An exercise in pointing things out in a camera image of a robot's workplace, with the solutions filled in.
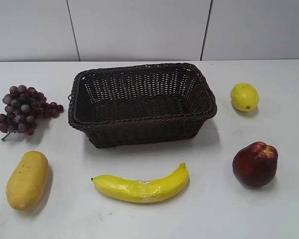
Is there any purple grape bunch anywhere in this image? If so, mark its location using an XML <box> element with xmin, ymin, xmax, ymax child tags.
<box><xmin>0</xmin><ymin>85</ymin><xmax>64</xmax><ymax>141</ymax></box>

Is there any yellow mango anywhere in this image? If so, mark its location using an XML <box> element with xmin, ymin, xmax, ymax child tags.
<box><xmin>6</xmin><ymin>151</ymin><xmax>49</xmax><ymax>211</ymax></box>

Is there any dark woven wicker basket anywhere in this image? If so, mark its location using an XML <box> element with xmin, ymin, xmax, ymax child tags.
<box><xmin>68</xmin><ymin>63</ymin><xmax>217</xmax><ymax>148</ymax></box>

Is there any red apple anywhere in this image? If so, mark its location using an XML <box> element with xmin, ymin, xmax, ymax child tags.
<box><xmin>232</xmin><ymin>141</ymin><xmax>278</xmax><ymax>188</ymax></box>

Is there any yellow lemon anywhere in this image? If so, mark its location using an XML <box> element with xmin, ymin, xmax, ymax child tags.
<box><xmin>230</xmin><ymin>83</ymin><xmax>259</xmax><ymax>112</ymax></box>

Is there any yellow banana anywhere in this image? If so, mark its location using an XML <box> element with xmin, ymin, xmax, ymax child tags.
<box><xmin>91</xmin><ymin>163</ymin><xmax>189</xmax><ymax>204</ymax></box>

